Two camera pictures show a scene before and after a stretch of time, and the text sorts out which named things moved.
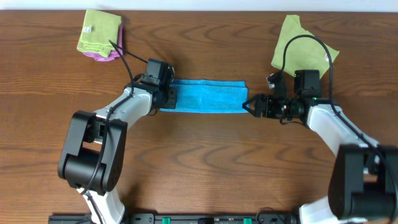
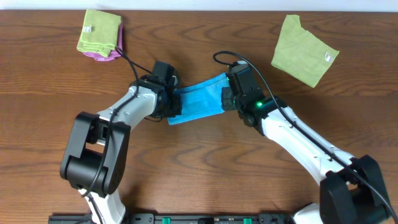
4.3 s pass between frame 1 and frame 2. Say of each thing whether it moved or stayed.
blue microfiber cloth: moved
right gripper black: moved
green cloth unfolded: stayed
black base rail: stayed
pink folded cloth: stayed
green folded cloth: stayed
